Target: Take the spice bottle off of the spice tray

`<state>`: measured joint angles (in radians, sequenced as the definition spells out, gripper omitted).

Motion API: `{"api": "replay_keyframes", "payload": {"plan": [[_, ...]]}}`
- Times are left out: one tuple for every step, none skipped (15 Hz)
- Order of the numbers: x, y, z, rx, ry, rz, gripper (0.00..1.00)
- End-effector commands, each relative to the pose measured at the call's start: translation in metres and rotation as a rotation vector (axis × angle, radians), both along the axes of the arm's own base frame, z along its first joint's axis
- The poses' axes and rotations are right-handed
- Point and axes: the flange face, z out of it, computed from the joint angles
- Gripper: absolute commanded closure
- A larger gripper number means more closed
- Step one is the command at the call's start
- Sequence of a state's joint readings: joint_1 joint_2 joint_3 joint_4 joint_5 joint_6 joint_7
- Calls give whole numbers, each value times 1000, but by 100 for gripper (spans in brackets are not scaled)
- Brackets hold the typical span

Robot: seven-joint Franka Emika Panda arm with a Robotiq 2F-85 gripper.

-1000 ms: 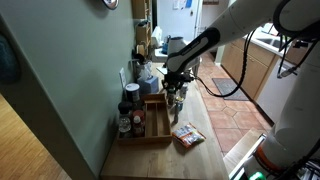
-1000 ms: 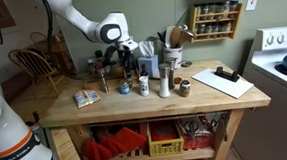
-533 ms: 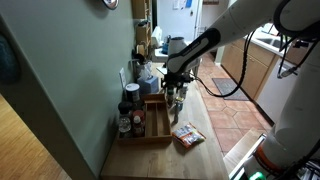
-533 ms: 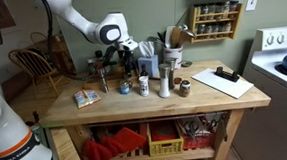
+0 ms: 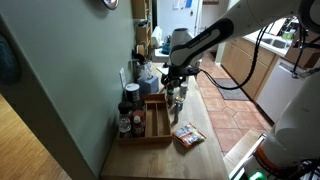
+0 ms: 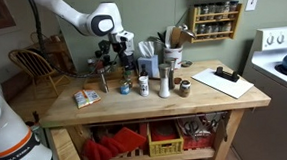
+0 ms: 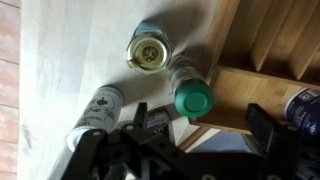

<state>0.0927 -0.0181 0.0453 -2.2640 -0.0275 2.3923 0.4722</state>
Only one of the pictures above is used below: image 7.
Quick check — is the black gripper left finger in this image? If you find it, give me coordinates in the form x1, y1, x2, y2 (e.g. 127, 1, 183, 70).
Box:
134, 101, 150, 131

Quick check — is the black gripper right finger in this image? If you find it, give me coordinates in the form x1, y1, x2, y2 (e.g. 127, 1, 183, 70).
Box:
245, 103, 280, 157

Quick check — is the green cap spice bottle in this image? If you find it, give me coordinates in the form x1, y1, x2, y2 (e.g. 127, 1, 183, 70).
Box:
167, 54, 215, 119

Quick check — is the wooden spice tray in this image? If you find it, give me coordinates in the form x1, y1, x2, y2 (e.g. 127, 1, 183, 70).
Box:
189, 0, 320, 136

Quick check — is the white printed spice bottle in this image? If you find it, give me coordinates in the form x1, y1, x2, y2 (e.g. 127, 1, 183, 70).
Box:
65, 85, 125, 153

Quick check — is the white tray with wooden rim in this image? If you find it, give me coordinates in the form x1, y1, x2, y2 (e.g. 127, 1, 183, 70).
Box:
171, 114, 216, 153

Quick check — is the light blue tissue box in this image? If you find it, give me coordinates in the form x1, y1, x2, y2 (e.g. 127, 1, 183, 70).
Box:
191, 129, 254, 154

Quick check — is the navy blue salt can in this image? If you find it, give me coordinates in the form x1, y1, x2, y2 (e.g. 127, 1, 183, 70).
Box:
283, 87, 320, 138

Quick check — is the small jar with gold lid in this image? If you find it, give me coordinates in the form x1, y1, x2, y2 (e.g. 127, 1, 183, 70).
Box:
125, 20, 174, 76

